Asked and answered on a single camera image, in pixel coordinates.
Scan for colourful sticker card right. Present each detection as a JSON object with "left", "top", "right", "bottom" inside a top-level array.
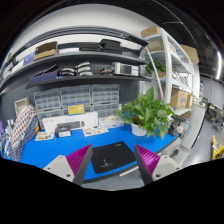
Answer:
[{"left": 83, "top": 127, "right": 108, "bottom": 137}]

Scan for small white box with label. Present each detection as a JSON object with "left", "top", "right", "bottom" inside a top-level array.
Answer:
[{"left": 56, "top": 131, "right": 71, "bottom": 138}]

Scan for green potted plant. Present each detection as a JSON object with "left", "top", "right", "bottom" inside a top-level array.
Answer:
[{"left": 117, "top": 87, "right": 175, "bottom": 139}]

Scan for blue table mat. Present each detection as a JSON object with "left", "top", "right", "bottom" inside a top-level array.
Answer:
[{"left": 18, "top": 123, "right": 180, "bottom": 181}]

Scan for cardboard box on top shelf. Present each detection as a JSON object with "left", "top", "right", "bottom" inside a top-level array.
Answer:
[{"left": 33, "top": 41, "right": 58, "bottom": 61}]

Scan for colourful sticker card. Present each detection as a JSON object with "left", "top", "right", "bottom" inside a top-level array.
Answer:
[
  {"left": 83, "top": 127, "right": 108, "bottom": 137},
  {"left": 35, "top": 132, "right": 54, "bottom": 141}
]

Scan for white metal shelving rack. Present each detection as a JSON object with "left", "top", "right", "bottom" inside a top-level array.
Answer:
[{"left": 142, "top": 26, "right": 200, "bottom": 115}]

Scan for white keyboard box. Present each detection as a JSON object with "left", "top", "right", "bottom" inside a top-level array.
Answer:
[{"left": 43, "top": 112, "right": 98, "bottom": 133}]

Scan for dark blue flat box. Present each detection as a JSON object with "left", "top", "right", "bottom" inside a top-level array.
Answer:
[{"left": 29, "top": 65, "right": 59, "bottom": 84}]

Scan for patterned fabric bag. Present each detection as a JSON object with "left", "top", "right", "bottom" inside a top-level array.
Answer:
[{"left": 7, "top": 105, "right": 39, "bottom": 161}]

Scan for wicker basket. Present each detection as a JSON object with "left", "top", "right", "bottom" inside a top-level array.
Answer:
[{"left": 14, "top": 97, "right": 29, "bottom": 115}]

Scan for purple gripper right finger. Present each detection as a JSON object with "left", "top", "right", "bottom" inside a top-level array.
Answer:
[{"left": 134, "top": 145, "right": 181, "bottom": 185}]

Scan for dark wall shelf unit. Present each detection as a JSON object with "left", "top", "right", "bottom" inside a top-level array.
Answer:
[{"left": 0, "top": 26, "right": 148, "bottom": 89}]

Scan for grey electronic instrument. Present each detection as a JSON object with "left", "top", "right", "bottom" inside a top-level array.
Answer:
[{"left": 113, "top": 62, "right": 139, "bottom": 76}]

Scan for grey drawer organizer cabinets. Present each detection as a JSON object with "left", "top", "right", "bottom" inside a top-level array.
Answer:
[{"left": 34, "top": 84, "right": 119, "bottom": 119}]

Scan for yellow label card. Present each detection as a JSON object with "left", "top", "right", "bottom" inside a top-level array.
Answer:
[{"left": 68, "top": 104, "right": 85, "bottom": 115}]

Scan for cardboard box on rack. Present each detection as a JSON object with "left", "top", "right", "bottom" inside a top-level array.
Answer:
[{"left": 169, "top": 88, "right": 189, "bottom": 110}]

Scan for black mouse pad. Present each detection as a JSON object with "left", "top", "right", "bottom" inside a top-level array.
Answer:
[{"left": 91, "top": 141, "right": 135, "bottom": 174}]

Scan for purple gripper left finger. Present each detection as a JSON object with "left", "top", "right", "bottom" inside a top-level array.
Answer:
[{"left": 44, "top": 145, "right": 93, "bottom": 185}]

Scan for colourful sticker card left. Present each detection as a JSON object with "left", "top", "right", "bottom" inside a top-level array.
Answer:
[{"left": 35, "top": 132, "right": 54, "bottom": 141}]

